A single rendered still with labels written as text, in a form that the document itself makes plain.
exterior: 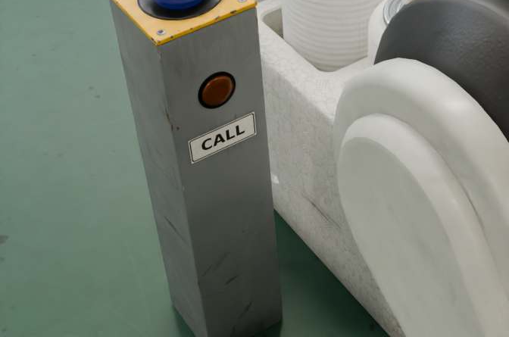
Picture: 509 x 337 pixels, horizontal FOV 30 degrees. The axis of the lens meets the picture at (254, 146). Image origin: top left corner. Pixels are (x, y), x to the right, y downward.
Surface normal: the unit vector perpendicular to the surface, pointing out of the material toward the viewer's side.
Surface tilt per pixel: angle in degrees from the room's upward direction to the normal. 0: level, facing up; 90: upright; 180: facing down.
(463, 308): 90
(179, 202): 90
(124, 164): 0
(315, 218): 90
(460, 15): 46
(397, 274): 90
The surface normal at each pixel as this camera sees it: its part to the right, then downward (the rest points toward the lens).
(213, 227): 0.52, 0.55
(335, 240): -0.85, 0.40
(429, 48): -0.78, -0.35
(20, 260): -0.07, -0.74
